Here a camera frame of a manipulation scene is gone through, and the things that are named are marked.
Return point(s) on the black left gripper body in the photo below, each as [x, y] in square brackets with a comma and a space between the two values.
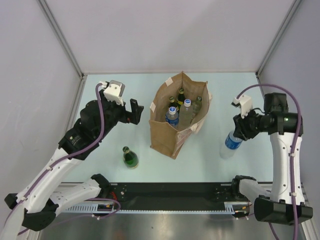
[116, 112]

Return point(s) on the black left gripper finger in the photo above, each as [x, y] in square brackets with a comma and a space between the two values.
[134, 116]
[134, 106]

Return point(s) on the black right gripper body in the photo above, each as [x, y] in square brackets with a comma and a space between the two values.
[251, 125]

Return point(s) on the blue label water bottle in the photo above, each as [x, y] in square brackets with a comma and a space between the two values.
[230, 145]
[172, 117]

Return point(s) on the green bottle red label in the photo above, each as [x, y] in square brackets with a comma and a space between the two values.
[173, 103]

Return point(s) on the green perrier bottle front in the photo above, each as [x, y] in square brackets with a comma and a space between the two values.
[130, 158]

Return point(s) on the green glass bottle gold cap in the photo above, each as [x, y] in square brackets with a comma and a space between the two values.
[181, 96]

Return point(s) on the clear plastic bottle blue cap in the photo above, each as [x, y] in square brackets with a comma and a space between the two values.
[185, 115]

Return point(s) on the clear glass bottle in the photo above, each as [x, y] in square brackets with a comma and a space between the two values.
[196, 106]

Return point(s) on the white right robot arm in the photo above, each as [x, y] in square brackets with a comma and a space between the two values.
[285, 203]

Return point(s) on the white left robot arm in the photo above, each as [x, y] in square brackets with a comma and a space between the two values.
[36, 207]

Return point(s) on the brown jute canvas bag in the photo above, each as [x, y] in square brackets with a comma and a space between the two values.
[166, 139]

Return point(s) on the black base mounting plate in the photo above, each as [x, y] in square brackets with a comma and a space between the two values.
[172, 196]

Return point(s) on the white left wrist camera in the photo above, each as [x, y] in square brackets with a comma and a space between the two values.
[113, 91]

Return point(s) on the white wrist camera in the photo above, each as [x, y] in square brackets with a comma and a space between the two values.
[113, 91]
[244, 103]

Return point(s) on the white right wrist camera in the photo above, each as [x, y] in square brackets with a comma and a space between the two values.
[244, 103]

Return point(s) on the aluminium frame post left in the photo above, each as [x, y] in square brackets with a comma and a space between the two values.
[52, 21]

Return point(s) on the aluminium frame post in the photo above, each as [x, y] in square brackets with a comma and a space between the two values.
[293, 9]
[52, 21]

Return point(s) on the aluminium frame post right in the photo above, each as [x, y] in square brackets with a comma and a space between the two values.
[293, 9]

